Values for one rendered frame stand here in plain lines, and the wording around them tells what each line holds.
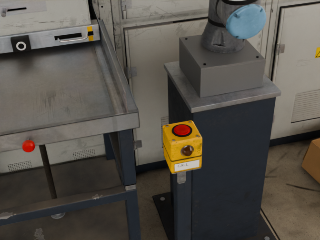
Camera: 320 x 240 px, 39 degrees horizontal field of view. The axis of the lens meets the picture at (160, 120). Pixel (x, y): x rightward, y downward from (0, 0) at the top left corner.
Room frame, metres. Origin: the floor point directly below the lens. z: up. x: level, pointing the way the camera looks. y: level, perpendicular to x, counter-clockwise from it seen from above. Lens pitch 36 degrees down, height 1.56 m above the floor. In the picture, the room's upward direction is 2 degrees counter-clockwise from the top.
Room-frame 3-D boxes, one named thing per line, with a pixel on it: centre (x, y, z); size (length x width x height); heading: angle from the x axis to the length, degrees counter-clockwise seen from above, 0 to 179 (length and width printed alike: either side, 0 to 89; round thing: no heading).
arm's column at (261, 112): (1.39, -0.22, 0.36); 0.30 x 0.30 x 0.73; 15
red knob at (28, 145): (0.95, 0.36, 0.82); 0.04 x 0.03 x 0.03; 13
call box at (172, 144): (0.88, -0.05, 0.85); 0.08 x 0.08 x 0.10; 13
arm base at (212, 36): (1.42, -0.23, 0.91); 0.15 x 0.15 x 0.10
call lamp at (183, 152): (0.83, -0.06, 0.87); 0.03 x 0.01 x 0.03; 103
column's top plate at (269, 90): (1.39, -0.22, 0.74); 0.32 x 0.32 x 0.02; 15
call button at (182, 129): (0.88, -0.05, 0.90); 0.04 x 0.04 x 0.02
